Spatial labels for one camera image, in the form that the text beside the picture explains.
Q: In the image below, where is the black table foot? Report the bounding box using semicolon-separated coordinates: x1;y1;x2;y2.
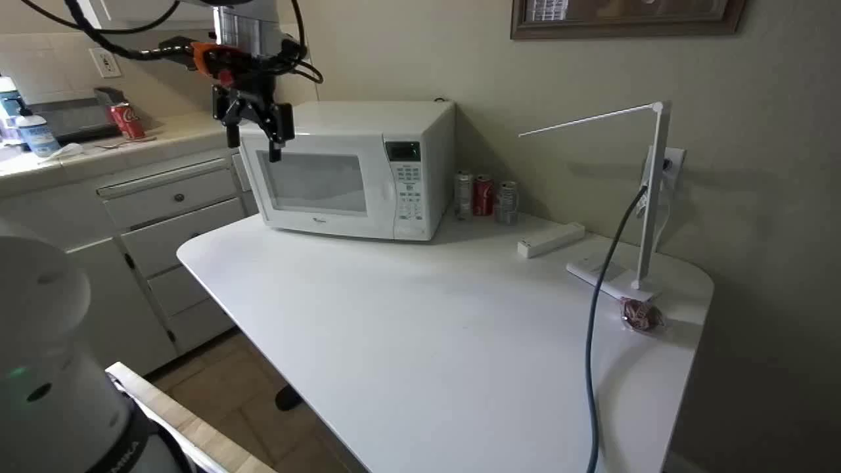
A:
274;384;308;414

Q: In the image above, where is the orange cable strap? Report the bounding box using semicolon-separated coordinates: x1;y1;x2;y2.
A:
190;39;249;81

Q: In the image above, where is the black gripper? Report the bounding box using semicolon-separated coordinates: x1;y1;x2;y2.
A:
211;80;298;167

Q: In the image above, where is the light wooden plank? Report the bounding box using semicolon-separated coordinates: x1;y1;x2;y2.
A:
104;361;278;473

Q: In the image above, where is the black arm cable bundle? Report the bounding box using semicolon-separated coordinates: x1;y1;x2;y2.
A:
22;0;327;89

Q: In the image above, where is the white rectangular bar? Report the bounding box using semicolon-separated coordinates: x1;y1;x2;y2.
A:
516;221;589;263

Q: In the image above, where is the white cabinet with drawers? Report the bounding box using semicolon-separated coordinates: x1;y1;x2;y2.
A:
0;130;258;378

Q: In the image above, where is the silver drink can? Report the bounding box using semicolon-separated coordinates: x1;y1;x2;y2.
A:
493;179;521;227
451;171;476;223

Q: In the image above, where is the white light switch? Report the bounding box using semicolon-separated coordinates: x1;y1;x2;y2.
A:
87;46;123;81

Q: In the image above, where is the white wall outlet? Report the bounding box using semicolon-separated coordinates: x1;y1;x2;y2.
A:
658;146;689;194

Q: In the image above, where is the red soda can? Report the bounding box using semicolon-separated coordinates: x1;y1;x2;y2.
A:
107;100;149;142

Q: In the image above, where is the long thin power cable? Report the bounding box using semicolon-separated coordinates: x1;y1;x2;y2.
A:
583;183;652;473

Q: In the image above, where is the small round metal thing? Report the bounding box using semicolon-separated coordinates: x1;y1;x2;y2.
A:
620;297;662;335

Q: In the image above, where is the red drink can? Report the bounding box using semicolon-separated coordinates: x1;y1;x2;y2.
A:
471;173;497;221

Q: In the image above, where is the wooden framed picture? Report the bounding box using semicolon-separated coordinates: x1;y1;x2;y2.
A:
510;0;748;43

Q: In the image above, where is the white microwave oven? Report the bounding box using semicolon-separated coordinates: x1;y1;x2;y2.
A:
235;97;459;246

